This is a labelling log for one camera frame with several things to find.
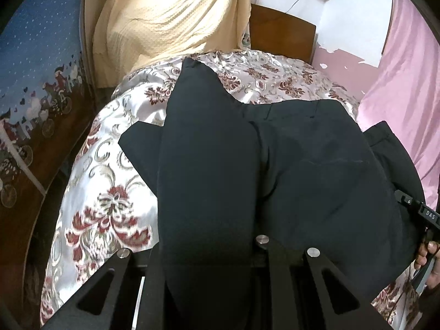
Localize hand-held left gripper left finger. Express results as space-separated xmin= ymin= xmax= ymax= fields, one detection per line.
xmin=41 ymin=244 xmax=172 ymax=330

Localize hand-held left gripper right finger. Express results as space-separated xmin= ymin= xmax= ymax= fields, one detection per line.
xmin=252 ymin=234 xmax=392 ymax=330

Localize black pants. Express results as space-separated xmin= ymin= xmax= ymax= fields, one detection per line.
xmin=118 ymin=57 xmax=427 ymax=330

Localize person's right hand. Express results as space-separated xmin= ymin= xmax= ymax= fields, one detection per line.
xmin=413 ymin=241 xmax=440 ymax=288

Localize floral satin bedspread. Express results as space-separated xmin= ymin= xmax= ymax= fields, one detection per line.
xmin=39 ymin=50 xmax=423 ymax=329

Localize pink curtain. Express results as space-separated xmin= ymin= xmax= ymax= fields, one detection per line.
xmin=356 ymin=0 xmax=440 ymax=196

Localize brown wooden headboard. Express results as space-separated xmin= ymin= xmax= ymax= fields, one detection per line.
xmin=248 ymin=3 xmax=317 ymax=66

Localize yellow hanging cloth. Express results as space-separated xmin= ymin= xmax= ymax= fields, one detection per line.
xmin=84 ymin=0 xmax=253 ymax=90

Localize blue printed cloth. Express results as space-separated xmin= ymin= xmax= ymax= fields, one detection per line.
xmin=0 ymin=0 xmax=97 ymax=214

